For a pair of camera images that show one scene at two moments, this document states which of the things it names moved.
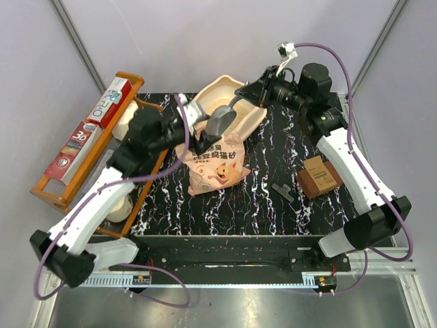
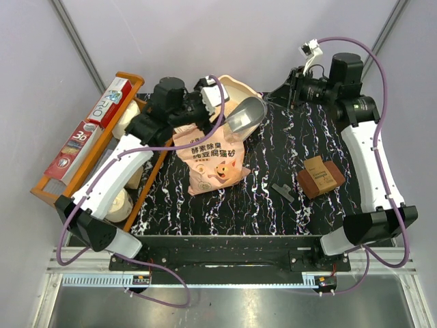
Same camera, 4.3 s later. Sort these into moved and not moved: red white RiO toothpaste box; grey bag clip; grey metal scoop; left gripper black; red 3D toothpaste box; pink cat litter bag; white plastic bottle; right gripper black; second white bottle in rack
Moved: grey metal scoop; left gripper black; right gripper black
Not moved: pink cat litter bag; red white RiO toothpaste box; white plastic bottle; red 3D toothpaste box; grey bag clip; second white bottle in rack
